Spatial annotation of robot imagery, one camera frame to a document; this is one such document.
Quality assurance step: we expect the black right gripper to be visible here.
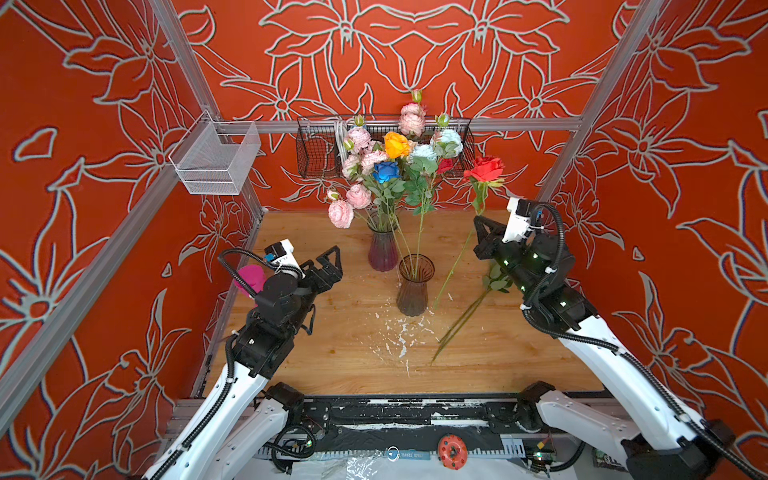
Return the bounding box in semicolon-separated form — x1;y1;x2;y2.
476;213;547;299

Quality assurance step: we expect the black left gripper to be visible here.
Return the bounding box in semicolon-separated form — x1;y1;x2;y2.
285;245;342;336

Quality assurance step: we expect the pink peony stem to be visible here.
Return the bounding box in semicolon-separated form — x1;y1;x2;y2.
398;89;426;138
325;146;391;230
342;115;373;180

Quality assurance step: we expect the red rose stem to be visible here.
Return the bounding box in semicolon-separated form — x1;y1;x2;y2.
436;158;453;175
433;156;505;309

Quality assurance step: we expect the purple ribbed glass vase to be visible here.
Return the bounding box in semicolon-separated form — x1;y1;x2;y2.
368;214;400;272

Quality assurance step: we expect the brown ribbed glass vase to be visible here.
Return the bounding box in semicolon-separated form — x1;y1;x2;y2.
396;254;435;317

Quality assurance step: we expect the small pink white spray stem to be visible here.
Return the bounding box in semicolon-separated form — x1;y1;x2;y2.
406;113;464;254

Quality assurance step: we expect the blue flower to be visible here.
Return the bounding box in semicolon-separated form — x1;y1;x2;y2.
372;161;400;229

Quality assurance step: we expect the orange rose stem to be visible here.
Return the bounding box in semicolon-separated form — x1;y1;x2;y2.
384;131;411;160

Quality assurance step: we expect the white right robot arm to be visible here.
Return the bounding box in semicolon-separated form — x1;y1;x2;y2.
473;215;764;479

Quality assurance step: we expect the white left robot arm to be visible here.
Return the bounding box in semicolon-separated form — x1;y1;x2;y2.
144;240;343;479

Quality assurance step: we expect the pile of pink flowers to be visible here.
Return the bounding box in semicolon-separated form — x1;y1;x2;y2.
430;263;513;364

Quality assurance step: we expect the magenta plastic goblet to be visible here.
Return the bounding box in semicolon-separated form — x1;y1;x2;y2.
237;264;266;293

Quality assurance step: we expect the red round knob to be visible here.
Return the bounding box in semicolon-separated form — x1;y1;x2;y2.
437;434;468;470

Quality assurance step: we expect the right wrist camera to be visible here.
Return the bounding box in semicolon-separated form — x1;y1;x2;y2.
502;196;533;243

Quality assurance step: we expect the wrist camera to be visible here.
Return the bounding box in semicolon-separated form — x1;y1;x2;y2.
264;239;303;279
502;196;533;243

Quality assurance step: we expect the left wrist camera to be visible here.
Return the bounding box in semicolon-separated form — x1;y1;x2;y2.
264;239;303;279

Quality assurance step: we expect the black wire wall basket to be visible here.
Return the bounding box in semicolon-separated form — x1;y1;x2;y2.
296;115;478;179

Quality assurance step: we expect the white cable bundle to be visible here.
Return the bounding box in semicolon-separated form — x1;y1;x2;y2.
333;119;350;175

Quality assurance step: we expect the white mesh wall basket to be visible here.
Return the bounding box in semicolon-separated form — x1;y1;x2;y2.
168;110;262;196

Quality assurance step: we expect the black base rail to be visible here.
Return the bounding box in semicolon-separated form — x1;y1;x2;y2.
289;393;573;455

